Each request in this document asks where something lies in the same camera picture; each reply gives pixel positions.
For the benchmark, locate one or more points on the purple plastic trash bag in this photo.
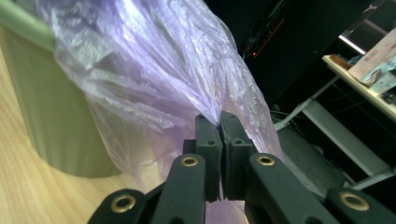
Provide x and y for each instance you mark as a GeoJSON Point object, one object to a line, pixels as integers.
{"type": "Point", "coordinates": [149, 62]}

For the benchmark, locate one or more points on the pinkish printed box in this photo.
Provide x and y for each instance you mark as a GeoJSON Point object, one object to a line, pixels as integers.
{"type": "Point", "coordinates": [373, 59]}

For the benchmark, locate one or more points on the black computer tower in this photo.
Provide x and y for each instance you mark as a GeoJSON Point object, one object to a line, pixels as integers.
{"type": "Point", "coordinates": [295, 37]}

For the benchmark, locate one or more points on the green round trash bin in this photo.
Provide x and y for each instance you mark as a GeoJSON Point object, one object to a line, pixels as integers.
{"type": "Point", "coordinates": [46, 124]}

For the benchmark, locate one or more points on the small brown box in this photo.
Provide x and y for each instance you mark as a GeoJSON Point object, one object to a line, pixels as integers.
{"type": "Point", "coordinates": [340, 61]}

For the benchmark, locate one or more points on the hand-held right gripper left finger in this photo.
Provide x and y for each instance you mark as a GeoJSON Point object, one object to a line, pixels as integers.
{"type": "Point", "coordinates": [211, 168]}

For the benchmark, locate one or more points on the white metal frame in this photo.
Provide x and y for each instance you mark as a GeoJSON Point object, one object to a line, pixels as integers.
{"type": "Point", "coordinates": [342, 137]}

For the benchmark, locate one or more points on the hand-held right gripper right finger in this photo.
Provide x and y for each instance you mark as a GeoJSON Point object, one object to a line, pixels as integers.
{"type": "Point", "coordinates": [235, 171]}

